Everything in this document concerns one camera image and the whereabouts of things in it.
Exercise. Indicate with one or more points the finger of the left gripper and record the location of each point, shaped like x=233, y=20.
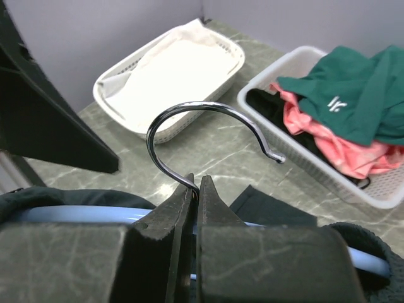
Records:
x=36, y=122

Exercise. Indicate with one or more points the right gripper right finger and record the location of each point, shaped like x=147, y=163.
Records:
x=238, y=263

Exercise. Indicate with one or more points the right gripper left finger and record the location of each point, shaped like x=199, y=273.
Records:
x=145, y=261

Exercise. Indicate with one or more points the dark navy shorts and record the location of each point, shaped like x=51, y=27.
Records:
x=250, y=206

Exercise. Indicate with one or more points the white cloth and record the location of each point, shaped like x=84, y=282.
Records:
x=170, y=82

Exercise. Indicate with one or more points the pink garment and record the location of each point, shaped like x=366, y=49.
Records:
x=348, y=158

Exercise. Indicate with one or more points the white basket with cloth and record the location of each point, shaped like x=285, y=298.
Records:
x=170, y=85

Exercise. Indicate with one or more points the white laundry basket with clothes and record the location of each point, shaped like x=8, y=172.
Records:
x=385, y=190

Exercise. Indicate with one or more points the teal garment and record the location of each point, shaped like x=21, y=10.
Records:
x=358, y=98

